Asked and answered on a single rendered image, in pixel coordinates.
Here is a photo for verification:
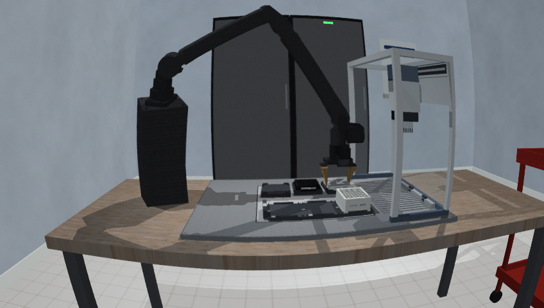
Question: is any white multi-well plate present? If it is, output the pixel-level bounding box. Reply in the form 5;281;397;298
326;178;352;191

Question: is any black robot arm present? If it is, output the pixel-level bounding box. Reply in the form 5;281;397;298
145;5;365;166

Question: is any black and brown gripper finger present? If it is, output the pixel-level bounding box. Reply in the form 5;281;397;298
319;165;328;186
347;166;356;183

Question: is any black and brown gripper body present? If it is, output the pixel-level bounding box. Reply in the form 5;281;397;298
319;143;356;167

